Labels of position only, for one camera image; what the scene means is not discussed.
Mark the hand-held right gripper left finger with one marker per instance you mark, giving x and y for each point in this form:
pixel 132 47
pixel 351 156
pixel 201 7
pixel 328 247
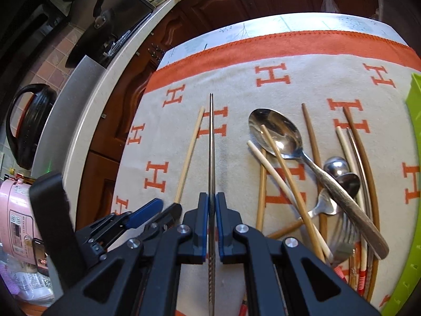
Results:
pixel 203 217

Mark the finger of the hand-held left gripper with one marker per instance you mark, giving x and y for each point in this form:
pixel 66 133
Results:
pixel 146 211
pixel 167 215

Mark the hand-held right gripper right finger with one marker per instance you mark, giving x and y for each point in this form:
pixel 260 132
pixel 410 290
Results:
pixel 221 217

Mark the light wooden chopstick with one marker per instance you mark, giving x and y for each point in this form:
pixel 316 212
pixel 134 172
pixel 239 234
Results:
pixel 190 151

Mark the plain cream chopstick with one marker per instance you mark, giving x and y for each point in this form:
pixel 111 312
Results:
pixel 263 162

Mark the tan wooden chopstick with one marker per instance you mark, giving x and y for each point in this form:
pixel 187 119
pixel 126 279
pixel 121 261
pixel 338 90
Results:
pixel 287 177

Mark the large metal spoon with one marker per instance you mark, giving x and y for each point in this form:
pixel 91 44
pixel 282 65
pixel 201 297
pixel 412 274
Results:
pixel 279 131

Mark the metal fork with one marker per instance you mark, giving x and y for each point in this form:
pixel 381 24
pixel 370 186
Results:
pixel 343 233

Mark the small metal spoon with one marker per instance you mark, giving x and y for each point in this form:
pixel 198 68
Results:
pixel 351 184

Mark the cream red striped chopstick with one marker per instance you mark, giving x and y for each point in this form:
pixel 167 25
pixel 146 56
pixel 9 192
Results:
pixel 343 144

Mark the green plastic utensil tray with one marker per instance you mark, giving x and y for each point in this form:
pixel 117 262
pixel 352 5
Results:
pixel 412 138

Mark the black smartphone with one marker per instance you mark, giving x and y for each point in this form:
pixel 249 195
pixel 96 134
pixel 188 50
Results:
pixel 41 256

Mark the pink rice cooker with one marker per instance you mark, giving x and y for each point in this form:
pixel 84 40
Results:
pixel 16 210

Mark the white plastic packet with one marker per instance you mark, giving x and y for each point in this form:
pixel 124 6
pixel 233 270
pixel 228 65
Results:
pixel 29 283

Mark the steel side panel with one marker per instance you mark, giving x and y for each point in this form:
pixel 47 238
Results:
pixel 65 115

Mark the black electric kettle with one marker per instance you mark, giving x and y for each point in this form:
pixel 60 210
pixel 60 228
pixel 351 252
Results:
pixel 36 115

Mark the orange and cream printed blanket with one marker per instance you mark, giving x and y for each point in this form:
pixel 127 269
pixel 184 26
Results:
pixel 230 82

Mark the black wok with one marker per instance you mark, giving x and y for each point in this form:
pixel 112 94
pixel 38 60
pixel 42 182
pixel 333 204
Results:
pixel 95 39

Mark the white kitchen countertop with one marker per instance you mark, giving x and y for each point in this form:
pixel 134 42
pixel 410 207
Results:
pixel 158 13

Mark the steel stove splash guard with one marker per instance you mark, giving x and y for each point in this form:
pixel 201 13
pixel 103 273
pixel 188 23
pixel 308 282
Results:
pixel 131 10

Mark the black range hood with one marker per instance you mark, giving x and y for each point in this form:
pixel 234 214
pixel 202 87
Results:
pixel 19 23

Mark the brown wooden kitchen cabinets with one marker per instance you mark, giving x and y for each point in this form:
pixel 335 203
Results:
pixel 213 3

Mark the clear plastic bag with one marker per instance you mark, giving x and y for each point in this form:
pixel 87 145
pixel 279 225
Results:
pixel 329 3

